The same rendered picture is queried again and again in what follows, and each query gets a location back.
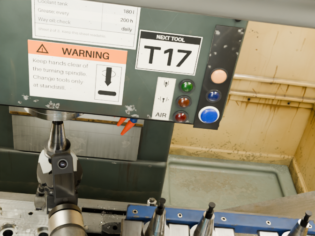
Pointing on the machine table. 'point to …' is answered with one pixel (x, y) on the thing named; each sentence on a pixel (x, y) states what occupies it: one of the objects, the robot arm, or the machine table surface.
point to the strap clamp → (40, 203)
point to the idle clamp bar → (111, 229)
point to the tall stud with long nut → (151, 202)
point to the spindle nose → (63, 116)
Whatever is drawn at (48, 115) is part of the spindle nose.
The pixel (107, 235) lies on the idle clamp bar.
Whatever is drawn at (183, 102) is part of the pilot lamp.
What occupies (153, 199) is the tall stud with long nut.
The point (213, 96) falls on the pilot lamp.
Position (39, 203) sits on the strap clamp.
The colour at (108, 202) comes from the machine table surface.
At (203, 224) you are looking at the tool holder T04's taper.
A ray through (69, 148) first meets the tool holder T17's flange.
